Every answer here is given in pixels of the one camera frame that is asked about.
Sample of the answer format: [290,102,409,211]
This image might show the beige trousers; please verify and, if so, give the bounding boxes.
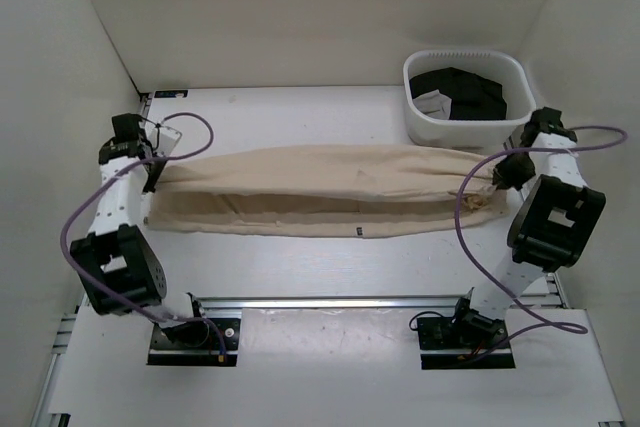
[147,145,509,239]

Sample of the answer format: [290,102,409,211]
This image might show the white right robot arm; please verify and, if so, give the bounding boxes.
[449,107,606,347]

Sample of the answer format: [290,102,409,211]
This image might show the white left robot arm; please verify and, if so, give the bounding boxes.
[67,114,211,348]

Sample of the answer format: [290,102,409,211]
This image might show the black trousers in basket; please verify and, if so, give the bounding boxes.
[409,67,507,121]

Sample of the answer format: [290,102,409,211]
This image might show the black label sticker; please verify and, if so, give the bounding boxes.
[154,90,189,99]

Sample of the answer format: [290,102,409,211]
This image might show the white plastic basket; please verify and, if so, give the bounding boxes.
[403,48,536,149]

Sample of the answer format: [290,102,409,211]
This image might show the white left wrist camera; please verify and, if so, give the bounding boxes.
[147,123,182,157]

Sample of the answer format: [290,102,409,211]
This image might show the aluminium right side rail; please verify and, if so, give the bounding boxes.
[502,134,569,309]

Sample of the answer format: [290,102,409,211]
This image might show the aluminium rail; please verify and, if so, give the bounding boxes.
[502,134,569,309]
[27,91,151,427]
[200,296,458,310]

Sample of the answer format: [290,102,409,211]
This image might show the aluminium front rail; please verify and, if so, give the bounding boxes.
[200,296,458,310]

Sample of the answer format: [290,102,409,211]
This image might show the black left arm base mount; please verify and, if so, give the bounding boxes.
[147,311,242,367]

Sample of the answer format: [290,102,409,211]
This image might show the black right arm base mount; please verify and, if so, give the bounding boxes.
[408,307,516,370]

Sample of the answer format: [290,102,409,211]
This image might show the aluminium left side rail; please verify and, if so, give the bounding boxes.
[27,91,151,427]

